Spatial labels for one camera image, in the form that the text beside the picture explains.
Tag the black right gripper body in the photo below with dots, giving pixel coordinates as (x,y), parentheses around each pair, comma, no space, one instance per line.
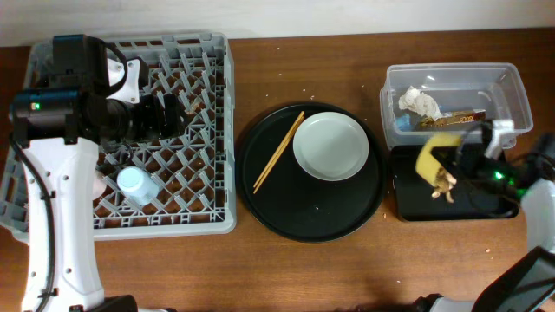
(474,167)

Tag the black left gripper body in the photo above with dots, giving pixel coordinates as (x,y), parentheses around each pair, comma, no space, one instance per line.
(146,123)

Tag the food scraps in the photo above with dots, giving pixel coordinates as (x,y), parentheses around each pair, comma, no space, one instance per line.
(443,184)

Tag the yellow bowl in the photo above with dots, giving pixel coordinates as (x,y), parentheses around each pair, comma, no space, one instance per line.
(427,166)

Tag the gold snack wrapper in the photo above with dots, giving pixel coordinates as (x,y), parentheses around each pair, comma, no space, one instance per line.
(454,118)

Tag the light blue plastic cup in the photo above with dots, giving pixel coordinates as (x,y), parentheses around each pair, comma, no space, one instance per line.
(137,185)

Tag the pink plastic cup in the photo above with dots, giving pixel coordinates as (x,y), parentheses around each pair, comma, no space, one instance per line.
(99,186)

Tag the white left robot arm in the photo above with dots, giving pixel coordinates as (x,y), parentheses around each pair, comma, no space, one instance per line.
(89,94)

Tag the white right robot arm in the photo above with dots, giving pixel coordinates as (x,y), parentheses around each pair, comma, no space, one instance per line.
(527,180)

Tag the grey plastic dishwasher rack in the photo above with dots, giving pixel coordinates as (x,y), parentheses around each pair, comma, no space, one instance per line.
(195,172)

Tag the black rectangular tray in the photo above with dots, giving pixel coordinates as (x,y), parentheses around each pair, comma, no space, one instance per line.
(414,201)

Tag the clear plastic bin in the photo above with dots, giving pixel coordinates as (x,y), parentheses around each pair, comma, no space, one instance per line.
(492,87)

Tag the crumpled white tissue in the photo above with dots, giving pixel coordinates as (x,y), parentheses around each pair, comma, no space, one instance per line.
(423,104)

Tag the light grey plate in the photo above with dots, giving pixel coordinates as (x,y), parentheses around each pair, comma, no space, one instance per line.
(331,146)

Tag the round black tray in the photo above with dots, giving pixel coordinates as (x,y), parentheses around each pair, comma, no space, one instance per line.
(294,204)

